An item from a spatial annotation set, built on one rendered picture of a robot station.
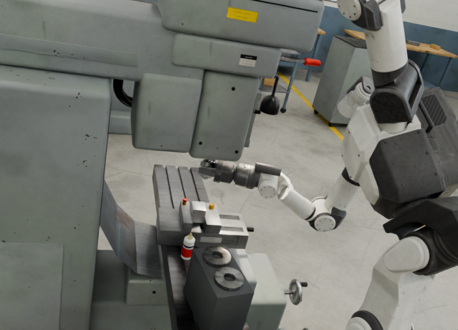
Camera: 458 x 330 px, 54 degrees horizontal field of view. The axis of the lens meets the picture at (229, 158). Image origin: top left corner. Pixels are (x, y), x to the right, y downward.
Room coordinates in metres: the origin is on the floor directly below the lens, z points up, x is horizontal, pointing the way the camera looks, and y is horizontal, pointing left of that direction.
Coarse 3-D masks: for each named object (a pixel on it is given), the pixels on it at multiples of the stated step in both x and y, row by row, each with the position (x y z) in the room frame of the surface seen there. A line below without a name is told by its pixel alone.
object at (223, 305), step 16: (192, 256) 1.14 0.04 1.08; (208, 256) 1.11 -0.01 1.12; (224, 256) 1.13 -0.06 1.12; (192, 272) 1.12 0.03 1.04; (208, 272) 1.06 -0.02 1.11; (224, 272) 1.06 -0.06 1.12; (240, 272) 1.08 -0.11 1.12; (192, 288) 1.10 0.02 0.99; (208, 288) 1.02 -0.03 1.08; (224, 288) 1.00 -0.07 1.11; (240, 288) 1.02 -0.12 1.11; (192, 304) 1.08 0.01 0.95; (208, 304) 1.00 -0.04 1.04; (224, 304) 0.98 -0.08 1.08; (240, 304) 1.00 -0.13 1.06; (208, 320) 0.98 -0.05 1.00; (224, 320) 0.98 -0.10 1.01; (240, 320) 1.01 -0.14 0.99
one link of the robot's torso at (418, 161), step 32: (352, 128) 1.24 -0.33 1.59; (384, 128) 1.20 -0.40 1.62; (416, 128) 1.21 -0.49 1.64; (448, 128) 1.24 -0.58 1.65; (352, 160) 1.26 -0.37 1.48; (384, 160) 1.15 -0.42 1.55; (416, 160) 1.15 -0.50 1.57; (448, 160) 1.16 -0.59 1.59; (384, 192) 1.12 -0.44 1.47; (416, 192) 1.10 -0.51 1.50; (448, 192) 1.19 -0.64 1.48
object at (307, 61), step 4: (284, 56) 1.41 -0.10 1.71; (288, 60) 1.42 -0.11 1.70; (292, 60) 1.42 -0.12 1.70; (296, 60) 1.42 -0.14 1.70; (300, 60) 1.43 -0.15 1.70; (304, 60) 1.43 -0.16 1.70; (308, 60) 1.43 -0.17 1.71; (312, 60) 1.44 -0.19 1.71; (316, 60) 1.45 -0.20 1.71; (304, 64) 1.44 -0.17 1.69; (308, 64) 1.43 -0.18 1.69; (312, 64) 1.44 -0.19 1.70; (316, 64) 1.44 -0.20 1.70
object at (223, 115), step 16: (208, 80) 1.35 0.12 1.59; (224, 80) 1.36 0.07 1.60; (240, 80) 1.38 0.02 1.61; (256, 80) 1.40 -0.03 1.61; (208, 96) 1.35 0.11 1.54; (224, 96) 1.36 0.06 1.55; (240, 96) 1.38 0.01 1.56; (208, 112) 1.35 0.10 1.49; (224, 112) 1.37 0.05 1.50; (240, 112) 1.38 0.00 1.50; (208, 128) 1.35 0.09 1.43; (224, 128) 1.37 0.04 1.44; (240, 128) 1.39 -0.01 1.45; (192, 144) 1.35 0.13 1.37; (208, 144) 1.36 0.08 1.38; (224, 144) 1.37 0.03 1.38; (240, 144) 1.39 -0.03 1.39; (224, 160) 1.39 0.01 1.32
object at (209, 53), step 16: (176, 48) 1.29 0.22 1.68; (192, 48) 1.30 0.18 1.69; (208, 48) 1.32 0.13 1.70; (224, 48) 1.33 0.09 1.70; (240, 48) 1.35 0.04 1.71; (256, 48) 1.36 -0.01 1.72; (272, 48) 1.38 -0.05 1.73; (176, 64) 1.29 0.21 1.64; (192, 64) 1.31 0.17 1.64; (208, 64) 1.32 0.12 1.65; (224, 64) 1.34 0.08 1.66; (240, 64) 1.35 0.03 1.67; (256, 64) 1.37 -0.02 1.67; (272, 64) 1.38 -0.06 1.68
